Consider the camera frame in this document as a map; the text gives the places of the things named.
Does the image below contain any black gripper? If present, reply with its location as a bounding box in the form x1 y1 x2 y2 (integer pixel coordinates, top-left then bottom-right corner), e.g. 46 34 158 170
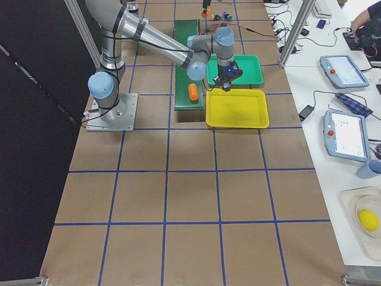
213 60 243 89

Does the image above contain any plain orange cylinder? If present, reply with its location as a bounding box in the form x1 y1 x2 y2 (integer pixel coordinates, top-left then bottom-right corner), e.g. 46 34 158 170
188 83 199 101

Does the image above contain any orange battery cylinder with text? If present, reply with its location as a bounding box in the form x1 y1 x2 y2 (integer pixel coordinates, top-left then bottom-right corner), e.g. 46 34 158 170
201 7 212 18

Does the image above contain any yellow tray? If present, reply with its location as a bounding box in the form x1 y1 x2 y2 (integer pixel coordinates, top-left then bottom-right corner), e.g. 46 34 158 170
206 89 270 129

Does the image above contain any green tray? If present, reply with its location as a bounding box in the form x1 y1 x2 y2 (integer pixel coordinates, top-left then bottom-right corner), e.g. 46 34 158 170
205 54 265 86

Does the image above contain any green conveyor belt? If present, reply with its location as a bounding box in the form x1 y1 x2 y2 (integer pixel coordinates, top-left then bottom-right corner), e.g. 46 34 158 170
173 19 206 113

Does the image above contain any teach pendant far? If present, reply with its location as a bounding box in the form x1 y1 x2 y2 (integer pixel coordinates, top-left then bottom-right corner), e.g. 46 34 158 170
320 55 369 89

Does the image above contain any teach pendant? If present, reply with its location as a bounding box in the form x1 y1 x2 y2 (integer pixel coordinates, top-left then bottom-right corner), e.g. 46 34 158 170
323 110 371 163
320 55 369 89

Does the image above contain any teach pendant near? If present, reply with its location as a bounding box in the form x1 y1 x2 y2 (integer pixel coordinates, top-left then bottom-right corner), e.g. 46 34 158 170
323 110 371 163

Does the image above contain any blue plaid cloth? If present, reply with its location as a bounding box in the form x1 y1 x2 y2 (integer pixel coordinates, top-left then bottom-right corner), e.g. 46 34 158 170
335 92 373 118

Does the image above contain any beige tray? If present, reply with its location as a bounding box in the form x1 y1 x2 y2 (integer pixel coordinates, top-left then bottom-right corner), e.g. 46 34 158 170
339 186 380 261

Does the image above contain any blue cup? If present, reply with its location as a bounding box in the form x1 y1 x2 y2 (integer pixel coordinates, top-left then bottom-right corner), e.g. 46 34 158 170
356 160 381 179

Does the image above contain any white bowl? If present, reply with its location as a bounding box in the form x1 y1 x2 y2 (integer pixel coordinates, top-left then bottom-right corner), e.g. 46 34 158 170
356 195 380 240

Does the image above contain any yellow lemon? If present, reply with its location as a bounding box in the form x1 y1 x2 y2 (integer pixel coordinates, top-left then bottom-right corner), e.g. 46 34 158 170
358 209 379 232

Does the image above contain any red black wire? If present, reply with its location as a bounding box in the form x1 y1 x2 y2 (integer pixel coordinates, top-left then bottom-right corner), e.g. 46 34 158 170
207 22 280 39

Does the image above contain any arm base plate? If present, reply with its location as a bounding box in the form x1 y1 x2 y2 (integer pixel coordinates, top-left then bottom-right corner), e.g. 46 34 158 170
85 93 139 132

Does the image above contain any aluminium frame post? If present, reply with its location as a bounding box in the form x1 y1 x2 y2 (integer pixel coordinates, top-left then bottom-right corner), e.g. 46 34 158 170
279 0 315 67

